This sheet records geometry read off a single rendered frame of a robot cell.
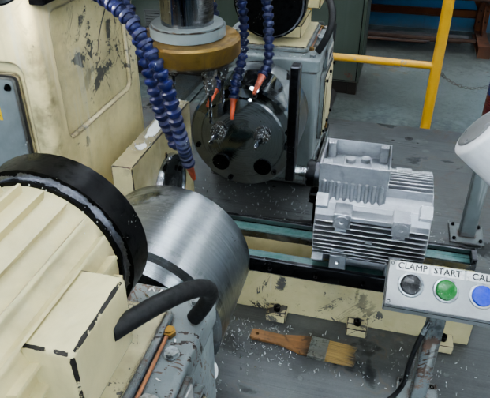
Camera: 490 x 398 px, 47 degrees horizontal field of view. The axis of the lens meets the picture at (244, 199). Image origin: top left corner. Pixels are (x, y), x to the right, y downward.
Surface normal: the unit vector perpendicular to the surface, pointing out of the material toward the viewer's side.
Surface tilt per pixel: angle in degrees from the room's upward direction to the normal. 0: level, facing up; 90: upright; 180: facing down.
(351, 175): 90
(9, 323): 49
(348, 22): 90
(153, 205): 2
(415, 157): 0
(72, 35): 90
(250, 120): 90
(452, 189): 0
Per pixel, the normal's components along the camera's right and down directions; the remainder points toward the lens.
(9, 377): 0.89, -0.20
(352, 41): -0.26, 0.52
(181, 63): -0.03, 0.54
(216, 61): 0.59, 0.44
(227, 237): 0.79, -0.38
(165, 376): 0.00, -0.84
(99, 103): 0.97, 0.14
